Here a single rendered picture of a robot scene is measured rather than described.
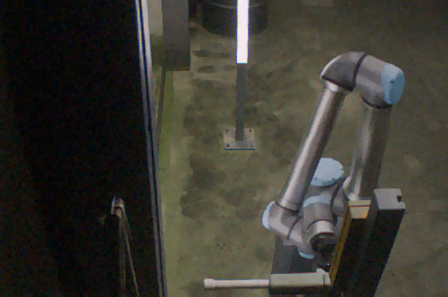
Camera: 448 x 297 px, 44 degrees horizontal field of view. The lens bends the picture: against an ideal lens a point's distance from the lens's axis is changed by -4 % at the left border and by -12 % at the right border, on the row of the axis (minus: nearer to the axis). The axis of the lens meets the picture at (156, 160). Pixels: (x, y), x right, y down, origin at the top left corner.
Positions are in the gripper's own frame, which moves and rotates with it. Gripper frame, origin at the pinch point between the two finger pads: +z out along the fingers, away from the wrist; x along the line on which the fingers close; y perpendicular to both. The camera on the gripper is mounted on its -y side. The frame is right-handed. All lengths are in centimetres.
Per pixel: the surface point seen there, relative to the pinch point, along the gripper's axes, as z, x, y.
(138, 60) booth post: 12, 47, -82
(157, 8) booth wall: -276, 68, 56
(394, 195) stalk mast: 17, -2, -55
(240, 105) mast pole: -194, 15, 81
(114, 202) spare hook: 16, 53, -53
